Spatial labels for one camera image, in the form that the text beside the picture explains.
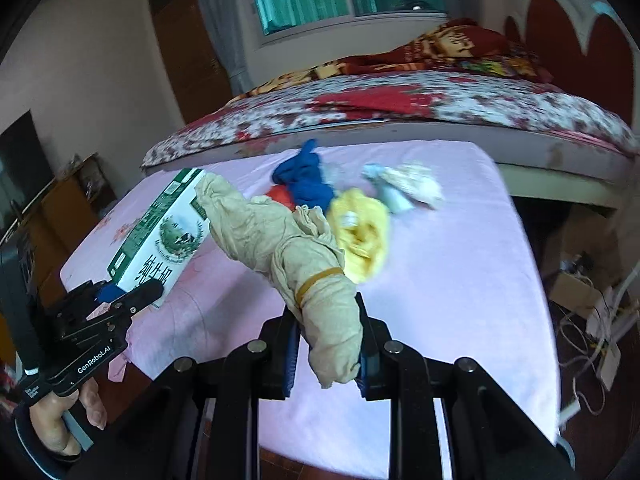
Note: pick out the red heart headboard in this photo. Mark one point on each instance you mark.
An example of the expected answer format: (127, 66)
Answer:
(602, 71)

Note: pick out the blue cloth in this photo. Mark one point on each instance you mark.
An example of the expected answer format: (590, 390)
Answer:
(302, 177)

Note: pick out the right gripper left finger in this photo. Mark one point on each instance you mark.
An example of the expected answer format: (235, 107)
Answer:
(200, 419)

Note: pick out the beige bag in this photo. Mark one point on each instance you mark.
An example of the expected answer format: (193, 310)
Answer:
(296, 251)

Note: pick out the bed with floral sheet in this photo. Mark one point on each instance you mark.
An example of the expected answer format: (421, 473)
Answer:
(515, 121)

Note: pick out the red patterned blanket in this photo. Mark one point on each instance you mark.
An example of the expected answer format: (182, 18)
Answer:
(459, 45)

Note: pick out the red plastic bag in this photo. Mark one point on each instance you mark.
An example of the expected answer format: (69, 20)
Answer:
(279, 193)

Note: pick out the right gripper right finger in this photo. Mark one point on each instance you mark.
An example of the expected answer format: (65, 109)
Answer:
(450, 419)

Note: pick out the cardboard box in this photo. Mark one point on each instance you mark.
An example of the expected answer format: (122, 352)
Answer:
(577, 277)

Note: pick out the person's left hand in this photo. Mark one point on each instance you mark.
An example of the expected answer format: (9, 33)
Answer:
(47, 417)

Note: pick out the grey curtain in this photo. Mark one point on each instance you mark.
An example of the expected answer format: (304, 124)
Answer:
(222, 23)

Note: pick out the white router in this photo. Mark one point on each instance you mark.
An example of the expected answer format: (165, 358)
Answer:
(607, 323)

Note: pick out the dark wooden door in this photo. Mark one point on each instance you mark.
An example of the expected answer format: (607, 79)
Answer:
(200, 83)

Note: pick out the green white milk carton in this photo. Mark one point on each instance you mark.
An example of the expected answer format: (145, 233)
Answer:
(165, 239)

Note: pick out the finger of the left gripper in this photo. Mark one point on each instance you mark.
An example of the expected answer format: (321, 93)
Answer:
(115, 315)
(79, 303)

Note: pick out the yellow cloth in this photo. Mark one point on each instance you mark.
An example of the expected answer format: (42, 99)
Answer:
(360, 225)

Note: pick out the black television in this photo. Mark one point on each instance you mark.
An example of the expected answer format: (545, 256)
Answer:
(25, 170)

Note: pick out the white tissue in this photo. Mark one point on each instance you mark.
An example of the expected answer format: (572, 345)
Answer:
(417, 182)

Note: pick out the light blue tissue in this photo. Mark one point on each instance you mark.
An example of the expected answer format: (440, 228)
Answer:
(395, 200)

